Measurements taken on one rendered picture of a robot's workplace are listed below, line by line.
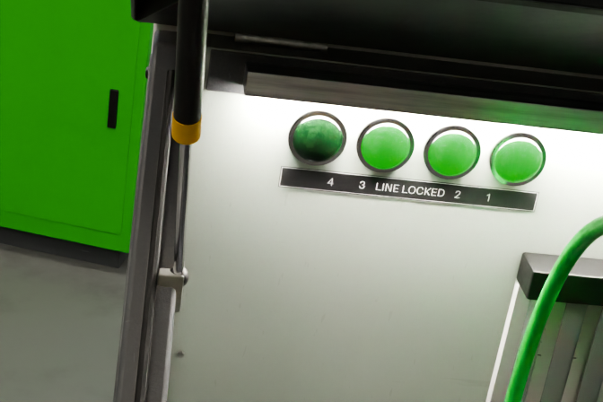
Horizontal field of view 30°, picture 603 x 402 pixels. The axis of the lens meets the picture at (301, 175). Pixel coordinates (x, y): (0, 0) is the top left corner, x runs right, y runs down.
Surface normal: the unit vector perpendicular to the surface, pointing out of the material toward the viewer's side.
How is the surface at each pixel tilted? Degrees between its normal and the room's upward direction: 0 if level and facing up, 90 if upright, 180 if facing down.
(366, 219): 90
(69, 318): 0
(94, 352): 0
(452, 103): 90
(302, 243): 90
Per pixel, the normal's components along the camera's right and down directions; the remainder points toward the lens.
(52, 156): -0.17, 0.37
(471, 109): 0.08, 0.40
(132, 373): 0.16, -0.40
